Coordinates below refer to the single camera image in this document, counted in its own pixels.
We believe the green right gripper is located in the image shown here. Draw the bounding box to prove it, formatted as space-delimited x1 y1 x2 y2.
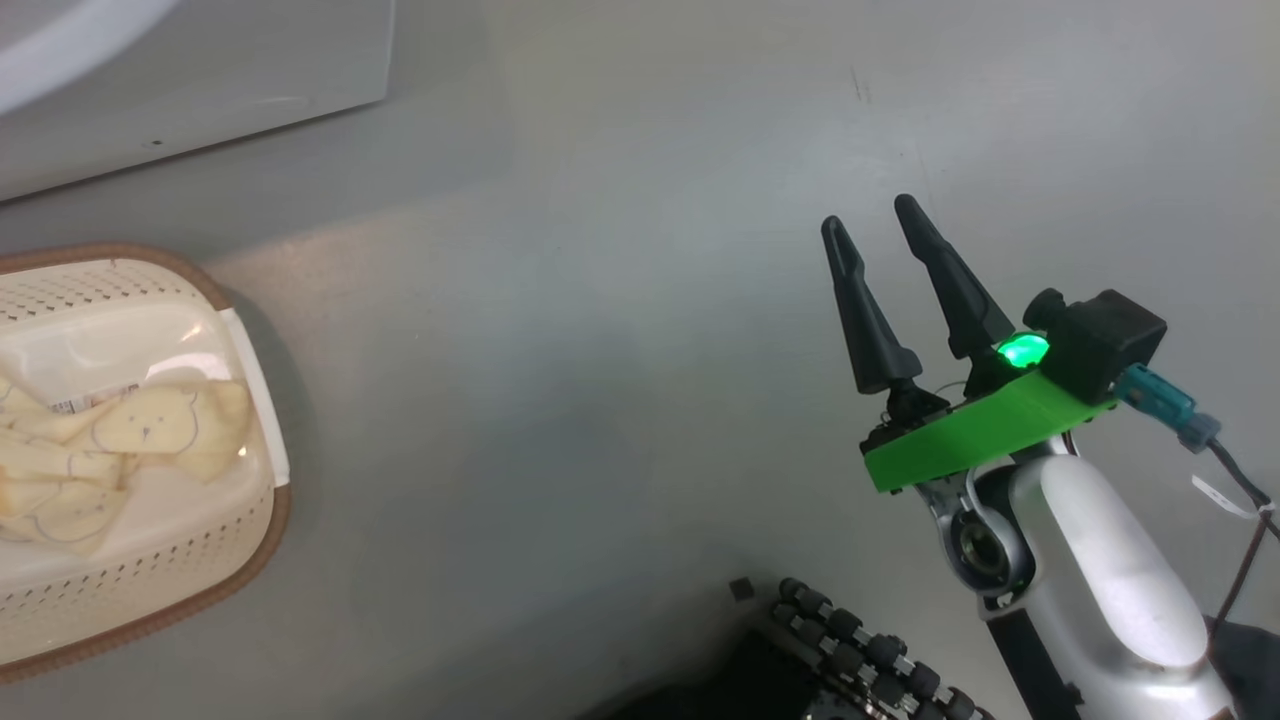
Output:
821 194 1116 494

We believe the cream garment with bear print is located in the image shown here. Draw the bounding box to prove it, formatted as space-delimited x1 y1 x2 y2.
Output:
0 378 253 558

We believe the white front-load washing machine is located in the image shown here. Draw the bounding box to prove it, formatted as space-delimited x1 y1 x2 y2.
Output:
0 0 396 201

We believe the cream basket with brown rim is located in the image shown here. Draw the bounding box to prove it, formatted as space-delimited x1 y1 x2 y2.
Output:
0 243 293 686

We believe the white product label sticker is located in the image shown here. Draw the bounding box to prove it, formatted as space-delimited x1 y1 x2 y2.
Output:
48 383 143 414

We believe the teal plug black cable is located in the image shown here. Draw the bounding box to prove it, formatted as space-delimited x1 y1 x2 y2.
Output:
1115 363 1280 641

